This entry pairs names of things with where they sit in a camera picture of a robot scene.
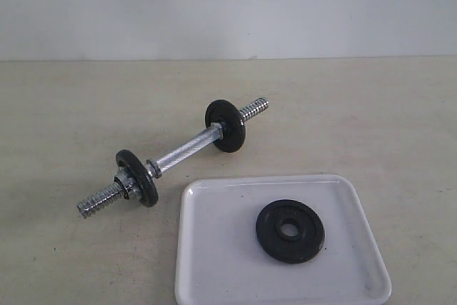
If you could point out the black weight plate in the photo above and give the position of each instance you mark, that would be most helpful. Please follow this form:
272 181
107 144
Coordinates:
128 160
290 231

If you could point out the chrome threaded dumbbell bar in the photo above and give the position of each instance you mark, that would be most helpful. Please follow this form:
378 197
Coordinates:
157 167

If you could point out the white rectangular plastic tray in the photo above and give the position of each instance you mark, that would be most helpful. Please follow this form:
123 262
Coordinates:
220 261

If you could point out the black weight plate end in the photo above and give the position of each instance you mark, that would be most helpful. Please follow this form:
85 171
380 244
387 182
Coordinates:
229 117

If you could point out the chrome spinlock collar nut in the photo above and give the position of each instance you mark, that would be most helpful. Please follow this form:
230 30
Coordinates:
124 182

